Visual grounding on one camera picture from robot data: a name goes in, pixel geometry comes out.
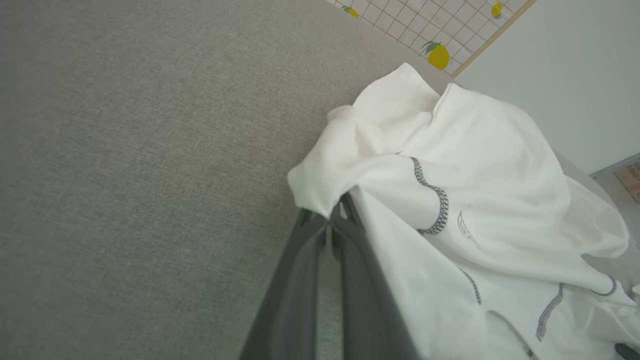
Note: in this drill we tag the white shirt with grey stitching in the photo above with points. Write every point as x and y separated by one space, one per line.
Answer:
500 175

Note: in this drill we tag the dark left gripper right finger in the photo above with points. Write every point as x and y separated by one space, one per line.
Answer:
365 310

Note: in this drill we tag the brown cardboard box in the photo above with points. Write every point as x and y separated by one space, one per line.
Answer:
631 180

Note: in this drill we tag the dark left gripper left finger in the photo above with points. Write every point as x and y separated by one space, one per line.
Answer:
290 300

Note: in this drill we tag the lemon print wooden frame partition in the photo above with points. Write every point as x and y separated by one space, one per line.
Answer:
440 25

